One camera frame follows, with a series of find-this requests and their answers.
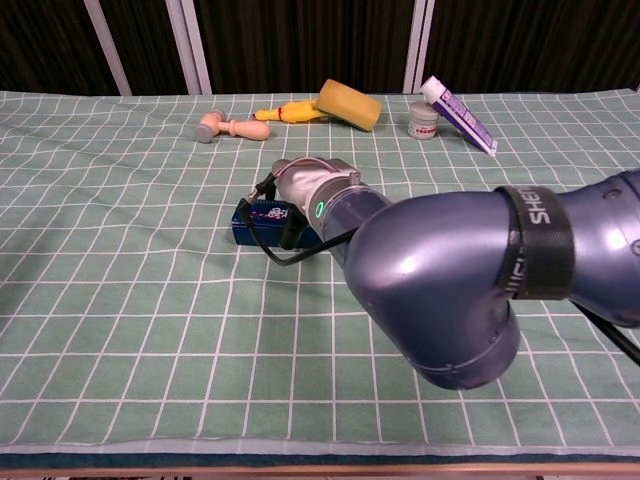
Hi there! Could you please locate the dark blue glasses case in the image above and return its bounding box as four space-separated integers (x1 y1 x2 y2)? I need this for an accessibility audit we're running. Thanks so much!
230 197 321 251

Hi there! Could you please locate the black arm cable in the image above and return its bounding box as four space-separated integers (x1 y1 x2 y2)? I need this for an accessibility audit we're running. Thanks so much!
235 172 640 366

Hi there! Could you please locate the purple white toothpaste tube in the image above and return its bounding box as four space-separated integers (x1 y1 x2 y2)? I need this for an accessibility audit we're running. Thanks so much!
418 75 499 158

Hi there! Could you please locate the small white cream jar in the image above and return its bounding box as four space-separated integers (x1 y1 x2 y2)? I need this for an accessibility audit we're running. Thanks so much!
407 100 440 141

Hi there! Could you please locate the dark pleated curtain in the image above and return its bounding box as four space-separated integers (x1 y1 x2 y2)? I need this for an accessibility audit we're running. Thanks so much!
0 0 640 96

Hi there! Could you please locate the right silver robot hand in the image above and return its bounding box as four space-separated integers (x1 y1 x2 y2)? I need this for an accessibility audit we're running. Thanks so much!
269 156 362 251

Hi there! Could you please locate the thin white frame post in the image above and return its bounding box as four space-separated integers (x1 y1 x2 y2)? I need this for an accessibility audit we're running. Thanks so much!
83 0 133 96

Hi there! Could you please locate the wide white frame post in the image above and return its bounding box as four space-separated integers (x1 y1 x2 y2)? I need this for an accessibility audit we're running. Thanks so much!
165 0 213 95

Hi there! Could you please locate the pink wooden toy hammer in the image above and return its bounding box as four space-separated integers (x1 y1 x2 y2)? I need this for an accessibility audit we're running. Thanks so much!
193 109 272 145

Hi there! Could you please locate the white double frame post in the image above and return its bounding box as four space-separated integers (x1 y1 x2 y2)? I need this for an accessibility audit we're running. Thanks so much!
402 0 437 94

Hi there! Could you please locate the yellow sponge block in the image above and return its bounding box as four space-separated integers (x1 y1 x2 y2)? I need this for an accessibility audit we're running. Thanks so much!
316 78 384 133

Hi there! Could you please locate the dark blue underlay cloth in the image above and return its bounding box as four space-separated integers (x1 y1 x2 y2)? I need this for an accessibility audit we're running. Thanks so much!
0 452 640 470

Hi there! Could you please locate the yellow rubber chicken toy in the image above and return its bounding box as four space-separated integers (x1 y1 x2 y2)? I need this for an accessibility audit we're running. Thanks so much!
252 99 331 124

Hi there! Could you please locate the green checked tablecloth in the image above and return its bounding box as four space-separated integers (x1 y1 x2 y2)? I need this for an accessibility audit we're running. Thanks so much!
0 88 640 456

